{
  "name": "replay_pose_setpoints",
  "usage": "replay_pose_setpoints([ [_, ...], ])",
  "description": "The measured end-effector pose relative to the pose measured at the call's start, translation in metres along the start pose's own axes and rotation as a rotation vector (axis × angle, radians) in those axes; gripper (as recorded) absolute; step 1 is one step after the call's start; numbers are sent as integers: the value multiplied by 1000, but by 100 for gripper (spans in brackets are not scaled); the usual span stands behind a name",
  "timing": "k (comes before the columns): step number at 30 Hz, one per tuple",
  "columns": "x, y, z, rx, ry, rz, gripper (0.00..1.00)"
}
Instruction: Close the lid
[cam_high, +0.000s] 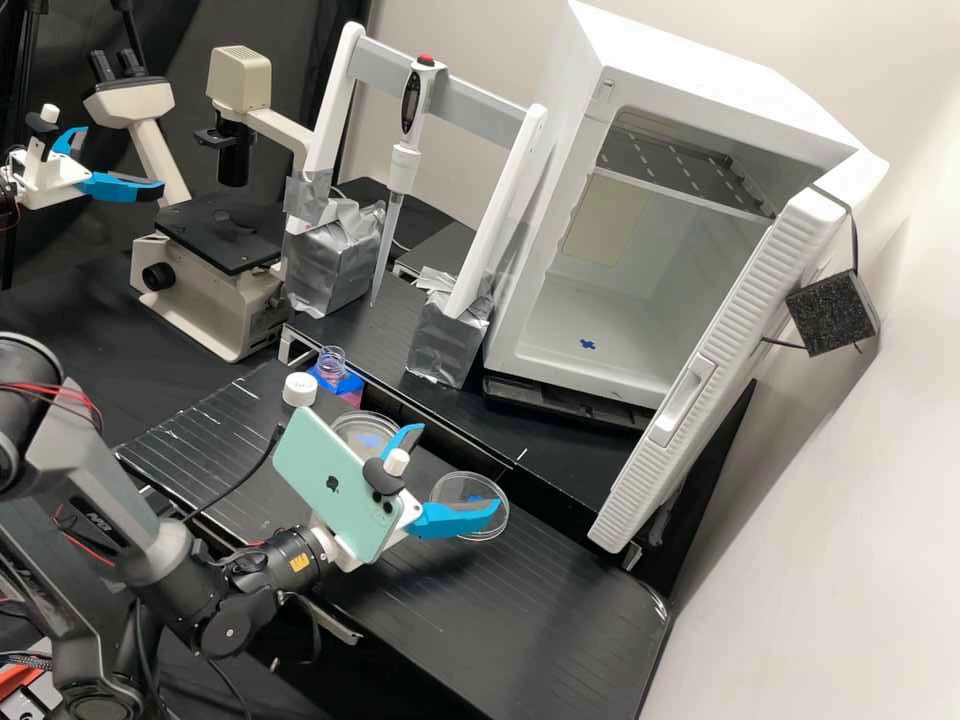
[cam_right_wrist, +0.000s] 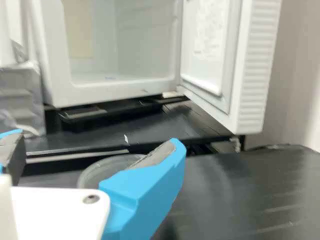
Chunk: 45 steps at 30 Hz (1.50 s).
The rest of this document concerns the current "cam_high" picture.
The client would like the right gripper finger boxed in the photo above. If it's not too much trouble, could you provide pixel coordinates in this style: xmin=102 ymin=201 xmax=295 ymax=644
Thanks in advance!
xmin=404 ymin=494 xmax=502 ymax=543
xmin=378 ymin=422 xmax=426 ymax=466

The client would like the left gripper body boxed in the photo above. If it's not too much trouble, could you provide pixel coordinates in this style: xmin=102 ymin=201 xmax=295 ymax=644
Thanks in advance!
xmin=14 ymin=146 xmax=93 ymax=210

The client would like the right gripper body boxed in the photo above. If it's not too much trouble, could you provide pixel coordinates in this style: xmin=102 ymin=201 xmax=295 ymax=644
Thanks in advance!
xmin=311 ymin=521 xmax=371 ymax=575

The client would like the petri dish lid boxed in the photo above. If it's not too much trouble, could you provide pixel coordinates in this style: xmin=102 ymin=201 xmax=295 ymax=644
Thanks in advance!
xmin=430 ymin=470 xmax=512 ymax=541

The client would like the left phone holder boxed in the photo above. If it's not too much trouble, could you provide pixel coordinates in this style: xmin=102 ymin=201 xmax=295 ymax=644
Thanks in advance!
xmin=24 ymin=103 xmax=63 ymax=181

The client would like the petri dish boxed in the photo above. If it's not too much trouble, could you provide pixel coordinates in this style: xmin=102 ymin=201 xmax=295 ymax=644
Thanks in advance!
xmin=329 ymin=410 xmax=403 ymax=460

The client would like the blue bottle holder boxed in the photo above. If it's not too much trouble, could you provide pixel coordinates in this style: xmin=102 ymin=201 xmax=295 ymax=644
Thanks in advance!
xmin=319 ymin=371 xmax=367 ymax=400

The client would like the small bottle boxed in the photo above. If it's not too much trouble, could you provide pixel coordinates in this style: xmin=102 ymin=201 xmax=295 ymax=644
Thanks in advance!
xmin=316 ymin=344 xmax=349 ymax=393

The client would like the black platform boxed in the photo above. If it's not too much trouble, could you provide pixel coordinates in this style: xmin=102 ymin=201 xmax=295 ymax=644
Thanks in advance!
xmin=112 ymin=359 xmax=673 ymax=720
xmin=392 ymin=220 xmax=493 ymax=283
xmin=278 ymin=271 xmax=661 ymax=528

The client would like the white cap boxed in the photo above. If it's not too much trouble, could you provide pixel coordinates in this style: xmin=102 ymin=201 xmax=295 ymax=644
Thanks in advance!
xmin=282 ymin=372 xmax=321 ymax=409

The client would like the cream microscope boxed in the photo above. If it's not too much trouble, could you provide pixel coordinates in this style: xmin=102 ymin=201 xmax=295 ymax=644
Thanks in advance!
xmin=80 ymin=44 xmax=316 ymax=366

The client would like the white pipette stand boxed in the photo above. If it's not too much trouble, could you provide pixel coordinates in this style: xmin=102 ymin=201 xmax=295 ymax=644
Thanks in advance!
xmin=281 ymin=20 xmax=553 ymax=390

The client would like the pipette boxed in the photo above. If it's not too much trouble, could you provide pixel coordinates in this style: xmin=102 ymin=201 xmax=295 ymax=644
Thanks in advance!
xmin=368 ymin=55 xmax=450 ymax=308

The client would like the incubator door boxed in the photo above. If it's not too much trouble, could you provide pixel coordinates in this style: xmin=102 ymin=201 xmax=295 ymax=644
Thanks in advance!
xmin=586 ymin=148 xmax=892 ymax=556

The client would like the white incubator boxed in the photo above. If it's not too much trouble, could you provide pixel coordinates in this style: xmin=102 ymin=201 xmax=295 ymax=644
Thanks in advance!
xmin=482 ymin=0 xmax=864 ymax=412

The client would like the right wrist camera phone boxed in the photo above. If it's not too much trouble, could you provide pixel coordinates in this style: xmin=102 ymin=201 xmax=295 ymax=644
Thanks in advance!
xmin=271 ymin=404 xmax=427 ymax=565

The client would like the black cable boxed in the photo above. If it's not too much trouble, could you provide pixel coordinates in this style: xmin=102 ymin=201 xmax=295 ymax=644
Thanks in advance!
xmin=179 ymin=423 xmax=286 ymax=523

